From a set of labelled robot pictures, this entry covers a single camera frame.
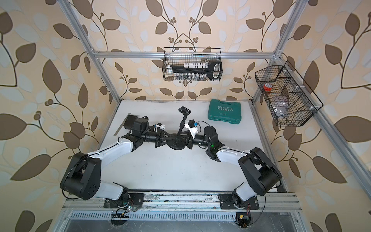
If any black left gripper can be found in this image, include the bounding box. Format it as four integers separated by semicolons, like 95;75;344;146
140;128;174;148

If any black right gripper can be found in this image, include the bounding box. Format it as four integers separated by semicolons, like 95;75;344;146
176;130;212;150

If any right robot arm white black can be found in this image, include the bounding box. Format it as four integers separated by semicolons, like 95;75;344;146
185;123;282;209

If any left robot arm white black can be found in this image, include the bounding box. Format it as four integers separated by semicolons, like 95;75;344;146
60;115;175;208

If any small black box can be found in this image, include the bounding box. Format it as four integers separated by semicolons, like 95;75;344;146
123;115;138;130

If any green plastic tool case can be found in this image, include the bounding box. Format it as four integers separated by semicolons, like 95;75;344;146
208;99;242;124

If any red item in basket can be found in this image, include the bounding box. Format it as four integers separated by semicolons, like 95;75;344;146
263;83;273;92

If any plastic bag in basket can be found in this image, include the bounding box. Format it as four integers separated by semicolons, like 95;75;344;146
270;96;289;117

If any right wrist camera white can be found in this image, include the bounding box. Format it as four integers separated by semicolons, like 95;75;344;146
185;119;200;139

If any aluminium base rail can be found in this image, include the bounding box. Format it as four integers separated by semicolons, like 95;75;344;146
61;191;302;222

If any socket set rail black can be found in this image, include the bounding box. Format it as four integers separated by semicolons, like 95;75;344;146
162;60;223;81

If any black wire basket back wall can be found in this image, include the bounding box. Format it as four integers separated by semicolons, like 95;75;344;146
162;46;223;81

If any black wire basket wall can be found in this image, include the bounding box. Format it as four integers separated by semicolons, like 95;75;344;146
162;46;223;81
255;61;323;127

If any black wire basket right wall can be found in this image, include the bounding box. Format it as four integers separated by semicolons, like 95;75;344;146
255;61;323;127

